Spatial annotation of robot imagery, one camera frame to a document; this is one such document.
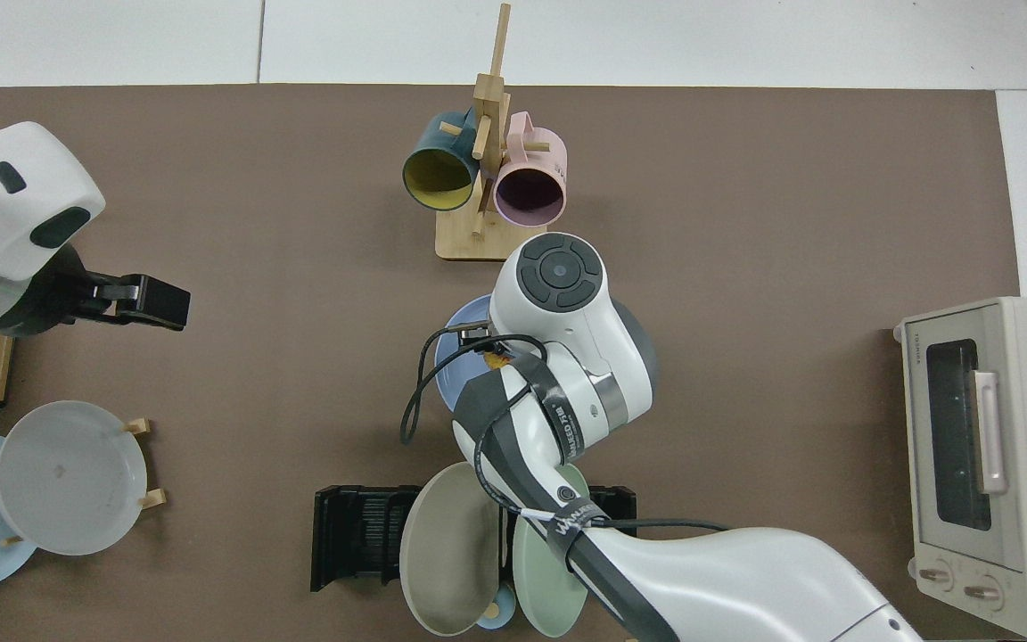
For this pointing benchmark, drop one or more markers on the beige plate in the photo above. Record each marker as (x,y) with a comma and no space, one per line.
(451,548)

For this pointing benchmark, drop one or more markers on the black dish rack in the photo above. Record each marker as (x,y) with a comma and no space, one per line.
(353,535)

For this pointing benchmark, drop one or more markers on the pink mug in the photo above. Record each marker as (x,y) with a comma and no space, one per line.
(549,152)

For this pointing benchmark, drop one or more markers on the grey plate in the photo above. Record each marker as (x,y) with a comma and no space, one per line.
(68,477)

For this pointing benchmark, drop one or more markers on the wooden mug stand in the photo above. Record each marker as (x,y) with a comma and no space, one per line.
(513,242)

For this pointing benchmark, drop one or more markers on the small blue round thing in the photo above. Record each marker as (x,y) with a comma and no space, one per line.
(500,621)

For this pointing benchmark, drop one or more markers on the brown table cloth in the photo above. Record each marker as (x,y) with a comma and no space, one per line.
(745,267)

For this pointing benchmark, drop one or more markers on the dark blue mug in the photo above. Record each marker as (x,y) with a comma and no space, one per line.
(433,178)

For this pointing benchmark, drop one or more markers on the pale green plate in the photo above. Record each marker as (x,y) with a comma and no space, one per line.
(540,580)

